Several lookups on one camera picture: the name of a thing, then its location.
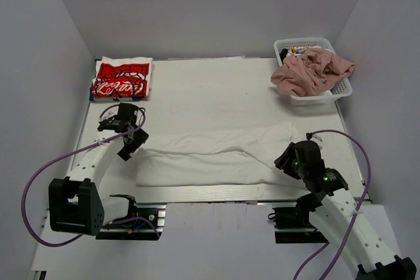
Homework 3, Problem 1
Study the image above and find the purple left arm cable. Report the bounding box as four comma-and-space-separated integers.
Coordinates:
21, 104, 161, 247

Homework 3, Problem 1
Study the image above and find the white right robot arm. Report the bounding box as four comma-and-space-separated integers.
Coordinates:
274, 140, 417, 279

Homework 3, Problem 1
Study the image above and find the white plastic laundry basket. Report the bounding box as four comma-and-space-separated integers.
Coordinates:
273, 37, 352, 106

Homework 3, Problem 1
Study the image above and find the folded red Coca-Cola t-shirt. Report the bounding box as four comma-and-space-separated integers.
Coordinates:
91, 56, 153, 98

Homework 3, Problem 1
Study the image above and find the colourful garment in basket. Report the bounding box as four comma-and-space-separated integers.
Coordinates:
280, 46, 308, 61

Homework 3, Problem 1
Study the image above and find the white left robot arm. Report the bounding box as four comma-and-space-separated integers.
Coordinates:
49, 103, 149, 235

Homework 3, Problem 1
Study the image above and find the pink t-shirt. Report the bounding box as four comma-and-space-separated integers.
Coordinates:
270, 48, 355, 97

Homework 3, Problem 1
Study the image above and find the white t-shirt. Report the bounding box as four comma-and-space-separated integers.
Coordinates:
136, 122, 301, 187

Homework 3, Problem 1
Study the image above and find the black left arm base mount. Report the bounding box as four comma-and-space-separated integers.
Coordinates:
96, 204, 166, 241

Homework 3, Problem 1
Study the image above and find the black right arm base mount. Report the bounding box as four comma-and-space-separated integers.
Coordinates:
267, 207, 327, 244

